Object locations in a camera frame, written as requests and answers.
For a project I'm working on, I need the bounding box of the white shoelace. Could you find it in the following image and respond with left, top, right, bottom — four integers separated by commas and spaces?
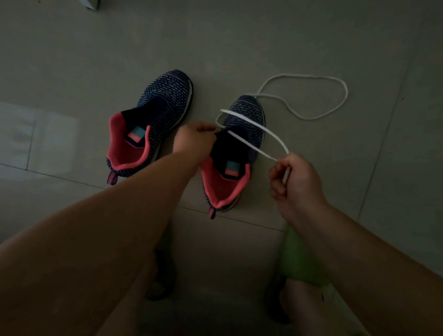
215, 72, 349, 184

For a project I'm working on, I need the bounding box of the person's left forearm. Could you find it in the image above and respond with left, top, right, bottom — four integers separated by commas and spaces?
0, 150, 200, 336

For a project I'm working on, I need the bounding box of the person's right leg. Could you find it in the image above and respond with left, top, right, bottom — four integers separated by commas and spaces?
280, 278, 347, 336

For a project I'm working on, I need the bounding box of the person's left leg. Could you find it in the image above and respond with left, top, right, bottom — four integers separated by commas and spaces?
96, 256, 160, 336

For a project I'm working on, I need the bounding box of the hanging drawstring cord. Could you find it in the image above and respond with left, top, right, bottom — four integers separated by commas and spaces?
320, 283, 337, 305

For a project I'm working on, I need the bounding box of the person's left hand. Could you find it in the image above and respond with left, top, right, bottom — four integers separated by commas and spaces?
172, 120, 218, 166

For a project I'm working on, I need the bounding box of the green foam slipper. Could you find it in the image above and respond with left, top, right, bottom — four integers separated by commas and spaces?
145, 249, 176, 301
264, 225, 329, 324

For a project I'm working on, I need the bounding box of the blue knit sneaker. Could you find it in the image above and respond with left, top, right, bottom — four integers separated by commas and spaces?
105, 69, 194, 186
200, 95, 266, 220

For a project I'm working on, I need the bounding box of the person's leg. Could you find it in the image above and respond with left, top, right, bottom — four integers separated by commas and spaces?
280, 278, 347, 336
96, 256, 160, 336

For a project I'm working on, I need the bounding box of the person's right hand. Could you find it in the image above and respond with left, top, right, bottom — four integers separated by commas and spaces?
269, 152, 329, 224

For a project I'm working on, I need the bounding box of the person's right forearm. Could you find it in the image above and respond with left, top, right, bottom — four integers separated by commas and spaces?
297, 202, 443, 336

